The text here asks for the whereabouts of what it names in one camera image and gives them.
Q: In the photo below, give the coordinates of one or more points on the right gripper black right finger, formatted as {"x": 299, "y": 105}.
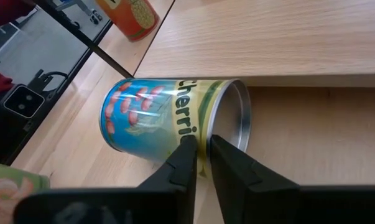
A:
{"x": 234, "y": 174}

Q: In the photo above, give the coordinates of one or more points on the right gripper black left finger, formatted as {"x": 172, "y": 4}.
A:
{"x": 184, "y": 168}

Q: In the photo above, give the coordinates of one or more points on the blue cherries label can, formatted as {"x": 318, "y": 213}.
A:
{"x": 143, "y": 124}

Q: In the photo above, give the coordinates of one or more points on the orange pineapple label can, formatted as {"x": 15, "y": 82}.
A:
{"x": 131, "y": 18}

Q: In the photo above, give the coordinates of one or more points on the green label can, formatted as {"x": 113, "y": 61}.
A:
{"x": 10, "y": 180}

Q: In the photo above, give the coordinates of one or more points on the person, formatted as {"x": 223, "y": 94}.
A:
{"x": 0, "y": 12}

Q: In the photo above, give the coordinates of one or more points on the wooden shelf with black frame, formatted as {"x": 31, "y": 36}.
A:
{"x": 268, "y": 37}

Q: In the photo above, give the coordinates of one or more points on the black table frame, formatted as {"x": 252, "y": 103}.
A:
{"x": 31, "y": 130}

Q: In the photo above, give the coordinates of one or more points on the table-level camera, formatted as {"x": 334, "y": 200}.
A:
{"x": 24, "y": 101}

